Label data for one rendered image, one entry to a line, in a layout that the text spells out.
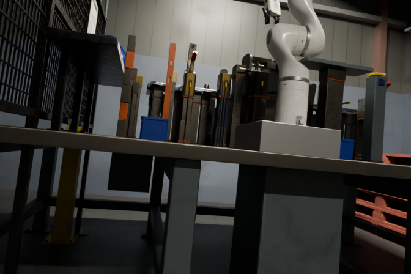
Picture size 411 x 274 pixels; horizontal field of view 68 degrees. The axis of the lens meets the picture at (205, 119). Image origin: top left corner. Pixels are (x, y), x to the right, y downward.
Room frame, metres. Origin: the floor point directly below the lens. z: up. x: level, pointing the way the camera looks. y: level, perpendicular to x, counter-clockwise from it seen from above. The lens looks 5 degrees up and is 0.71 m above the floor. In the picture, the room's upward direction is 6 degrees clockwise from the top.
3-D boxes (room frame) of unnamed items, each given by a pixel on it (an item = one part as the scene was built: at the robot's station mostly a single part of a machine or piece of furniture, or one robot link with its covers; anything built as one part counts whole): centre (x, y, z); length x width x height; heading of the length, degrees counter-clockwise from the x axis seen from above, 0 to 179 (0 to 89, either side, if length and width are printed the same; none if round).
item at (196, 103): (1.72, 0.07, 0.84); 0.12 x 0.05 x 0.29; 12
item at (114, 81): (1.42, 0.52, 1.02); 0.90 x 0.22 x 0.03; 12
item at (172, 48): (1.54, 0.20, 0.95); 0.03 x 0.01 x 0.50; 102
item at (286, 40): (1.21, -0.31, 1.10); 0.19 x 0.12 x 0.24; 97
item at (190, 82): (1.53, 0.10, 0.87); 0.10 x 0.07 x 0.35; 12
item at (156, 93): (1.68, 0.28, 0.84); 0.12 x 0.05 x 0.29; 12
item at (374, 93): (1.58, -0.87, 0.92); 0.08 x 0.08 x 0.44; 12
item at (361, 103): (1.75, -0.93, 0.88); 0.12 x 0.07 x 0.36; 12
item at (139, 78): (1.78, 0.43, 0.88); 0.08 x 0.08 x 0.36; 12
